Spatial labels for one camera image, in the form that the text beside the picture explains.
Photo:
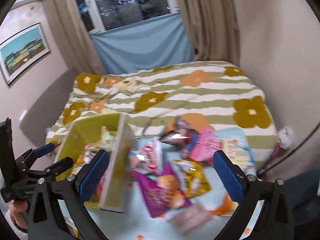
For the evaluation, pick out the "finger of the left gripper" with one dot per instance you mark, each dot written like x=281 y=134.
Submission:
x=40 y=151
x=52 y=171

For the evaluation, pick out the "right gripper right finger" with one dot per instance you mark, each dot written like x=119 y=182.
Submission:
x=275 y=220

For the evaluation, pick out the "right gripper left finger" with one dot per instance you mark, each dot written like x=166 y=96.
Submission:
x=46 y=220

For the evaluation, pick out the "red white Oishi shrimp bag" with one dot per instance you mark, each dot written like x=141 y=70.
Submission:
x=147 y=159

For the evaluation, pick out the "pink white Oishi bag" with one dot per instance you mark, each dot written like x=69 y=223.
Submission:
x=102 y=181

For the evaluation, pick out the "cream green snack bag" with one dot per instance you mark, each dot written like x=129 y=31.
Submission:
x=106 y=142

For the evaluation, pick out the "person's left hand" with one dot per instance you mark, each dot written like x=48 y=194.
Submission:
x=17 y=208

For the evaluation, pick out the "cream orange snack bag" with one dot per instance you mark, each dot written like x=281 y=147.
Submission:
x=227 y=207

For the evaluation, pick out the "yellow green cardboard box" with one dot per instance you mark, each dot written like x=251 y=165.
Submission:
x=115 y=194

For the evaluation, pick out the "purple snack bag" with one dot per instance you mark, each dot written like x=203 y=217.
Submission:
x=163 y=193

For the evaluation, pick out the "white blue snack bag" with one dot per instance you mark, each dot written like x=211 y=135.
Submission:
x=241 y=156

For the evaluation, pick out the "pale pink snack pack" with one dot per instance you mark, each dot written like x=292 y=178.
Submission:
x=192 y=218

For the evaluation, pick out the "ice cream cone toy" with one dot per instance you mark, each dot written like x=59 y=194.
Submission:
x=284 y=143

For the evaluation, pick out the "gold foil snack bag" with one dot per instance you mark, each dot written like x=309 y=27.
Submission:
x=195 y=182

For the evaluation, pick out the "dark red blue snack bag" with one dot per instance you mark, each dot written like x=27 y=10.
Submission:
x=183 y=136

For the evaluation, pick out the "framed landscape picture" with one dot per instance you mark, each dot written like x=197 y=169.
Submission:
x=22 y=50

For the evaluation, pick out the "pink wafer snack pack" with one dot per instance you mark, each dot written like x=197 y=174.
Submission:
x=207 y=144

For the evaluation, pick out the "beige curtain left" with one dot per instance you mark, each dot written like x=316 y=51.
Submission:
x=71 y=36

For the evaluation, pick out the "beige curtain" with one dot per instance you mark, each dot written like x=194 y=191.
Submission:
x=71 y=36
x=212 y=29

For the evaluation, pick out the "floral striped bed quilt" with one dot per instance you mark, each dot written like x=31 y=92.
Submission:
x=216 y=94

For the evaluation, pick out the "blue cloth at window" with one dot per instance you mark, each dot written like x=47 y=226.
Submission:
x=153 y=43

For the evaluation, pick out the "window with dark view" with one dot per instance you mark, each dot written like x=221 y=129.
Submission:
x=102 y=15

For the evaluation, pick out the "beige curtain right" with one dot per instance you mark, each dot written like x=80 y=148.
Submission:
x=212 y=29

